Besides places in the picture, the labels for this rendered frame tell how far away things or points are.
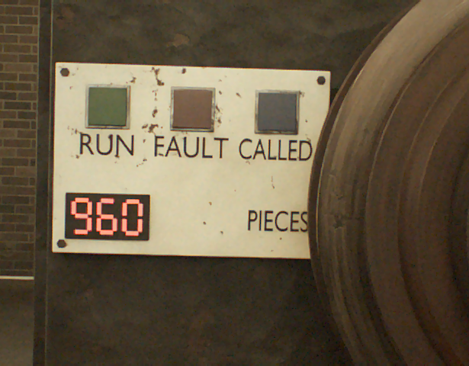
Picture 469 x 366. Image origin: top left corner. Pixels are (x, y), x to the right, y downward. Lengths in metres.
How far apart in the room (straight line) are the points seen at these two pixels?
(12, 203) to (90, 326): 6.13
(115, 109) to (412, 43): 0.28
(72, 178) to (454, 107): 0.36
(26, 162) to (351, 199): 6.30
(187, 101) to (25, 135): 6.14
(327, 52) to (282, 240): 0.19
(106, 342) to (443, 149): 0.39
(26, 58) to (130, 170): 6.16
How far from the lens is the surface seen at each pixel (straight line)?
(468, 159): 0.65
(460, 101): 0.66
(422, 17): 0.70
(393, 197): 0.67
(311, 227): 0.74
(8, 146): 6.96
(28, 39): 6.96
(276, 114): 0.80
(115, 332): 0.85
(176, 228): 0.81
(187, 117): 0.80
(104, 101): 0.80
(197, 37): 0.83
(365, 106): 0.68
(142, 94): 0.80
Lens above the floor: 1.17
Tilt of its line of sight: 3 degrees down
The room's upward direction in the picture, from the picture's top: 2 degrees clockwise
